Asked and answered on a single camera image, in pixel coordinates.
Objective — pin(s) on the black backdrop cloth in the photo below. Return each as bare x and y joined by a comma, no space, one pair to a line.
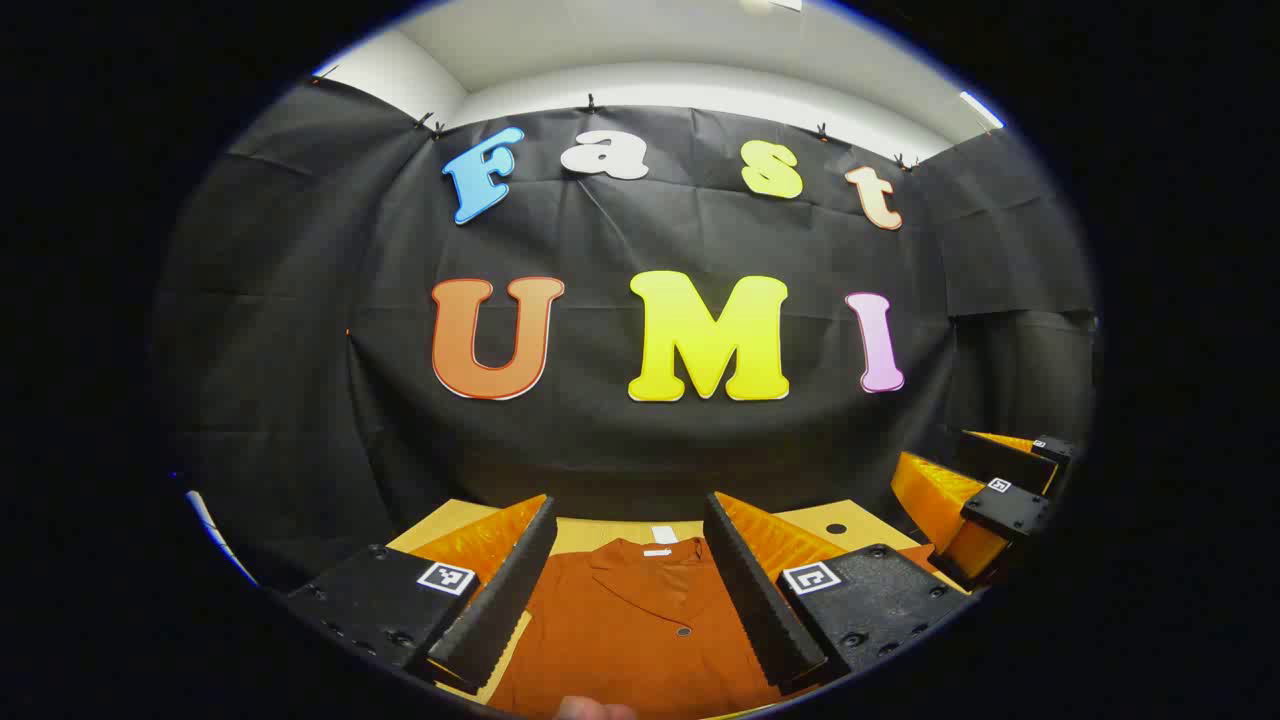
620,440

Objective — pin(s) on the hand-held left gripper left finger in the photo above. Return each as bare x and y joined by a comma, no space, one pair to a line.
505,600

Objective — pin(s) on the row of black cloth clips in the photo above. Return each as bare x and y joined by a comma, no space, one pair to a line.
590,103

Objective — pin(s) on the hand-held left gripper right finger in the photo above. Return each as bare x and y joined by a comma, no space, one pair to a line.
755,600

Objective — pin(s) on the white paper tag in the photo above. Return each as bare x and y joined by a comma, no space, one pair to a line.
665,534

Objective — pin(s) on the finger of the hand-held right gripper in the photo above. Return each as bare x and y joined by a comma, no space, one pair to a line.
1005,512
1005,462

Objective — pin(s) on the orange shirt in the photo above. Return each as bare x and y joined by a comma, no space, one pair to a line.
630,630

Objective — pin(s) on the ceiling light strip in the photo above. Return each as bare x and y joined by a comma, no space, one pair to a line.
980,108

